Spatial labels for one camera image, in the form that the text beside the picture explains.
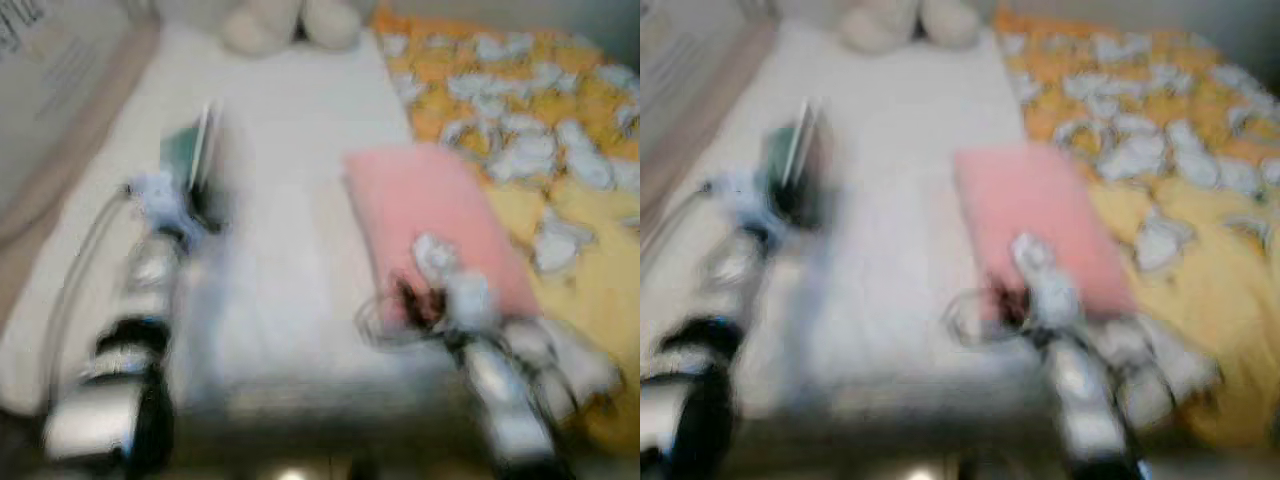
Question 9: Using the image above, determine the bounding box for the green book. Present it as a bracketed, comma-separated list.
[160, 100, 227, 201]
[764, 98, 837, 201]

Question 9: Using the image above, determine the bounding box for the pink pillow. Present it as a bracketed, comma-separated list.
[951, 143, 1139, 323]
[343, 143, 541, 327]

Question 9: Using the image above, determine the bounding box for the white bed sheet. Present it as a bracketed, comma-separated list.
[640, 20, 1106, 421]
[0, 20, 501, 421]

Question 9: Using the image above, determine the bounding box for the cream plush pillow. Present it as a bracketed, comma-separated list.
[838, 0, 983, 57]
[220, 0, 363, 57]

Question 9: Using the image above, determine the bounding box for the yellow orange patterned duvet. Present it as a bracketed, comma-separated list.
[372, 5, 641, 453]
[993, 5, 1280, 453]

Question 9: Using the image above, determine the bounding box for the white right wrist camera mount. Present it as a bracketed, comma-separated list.
[1008, 234, 1089, 329]
[412, 234, 498, 333]

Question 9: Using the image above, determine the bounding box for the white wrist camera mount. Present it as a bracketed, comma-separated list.
[1008, 234, 1089, 329]
[712, 172, 793, 235]
[126, 172, 203, 239]
[412, 234, 498, 333]

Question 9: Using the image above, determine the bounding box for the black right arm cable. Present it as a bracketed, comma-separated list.
[944, 288, 1043, 347]
[354, 294, 453, 351]

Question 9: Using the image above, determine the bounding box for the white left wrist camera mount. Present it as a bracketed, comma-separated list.
[712, 172, 793, 235]
[126, 172, 203, 239]

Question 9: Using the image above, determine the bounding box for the grey left arm cable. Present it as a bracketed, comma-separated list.
[644, 182, 719, 296]
[38, 186, 135, 386]

